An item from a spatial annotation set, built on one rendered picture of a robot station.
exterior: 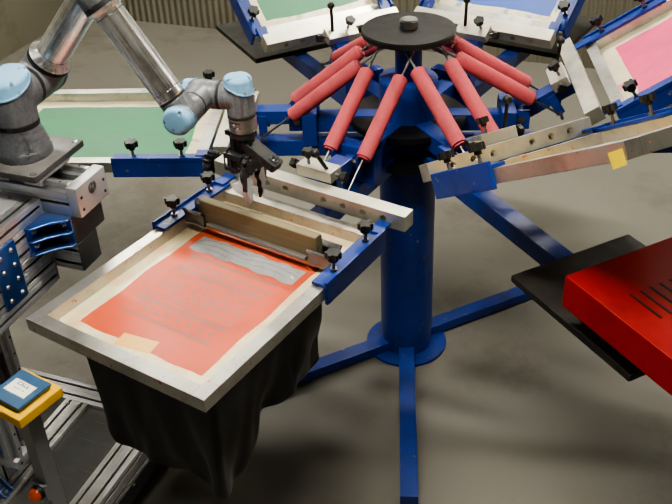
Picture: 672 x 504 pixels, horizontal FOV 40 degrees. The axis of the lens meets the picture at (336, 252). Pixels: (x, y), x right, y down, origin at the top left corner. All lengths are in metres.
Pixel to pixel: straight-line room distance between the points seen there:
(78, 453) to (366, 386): 1.10
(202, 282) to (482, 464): 1.28
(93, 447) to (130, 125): 1.13
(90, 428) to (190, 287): 0.91
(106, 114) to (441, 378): 1.60
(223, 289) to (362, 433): 1.10
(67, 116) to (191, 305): 1.32
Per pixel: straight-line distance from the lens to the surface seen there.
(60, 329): 2.38
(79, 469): 3.12
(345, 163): 2.83
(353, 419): 3.42
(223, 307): 2.40
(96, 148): 3.28
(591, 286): 2.23
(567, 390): 3.60
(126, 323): 2.41
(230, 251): 2.60
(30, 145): 2.56
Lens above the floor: 2.40
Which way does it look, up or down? 34 degrees down
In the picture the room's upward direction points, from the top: 3 degrees counter-clockwise
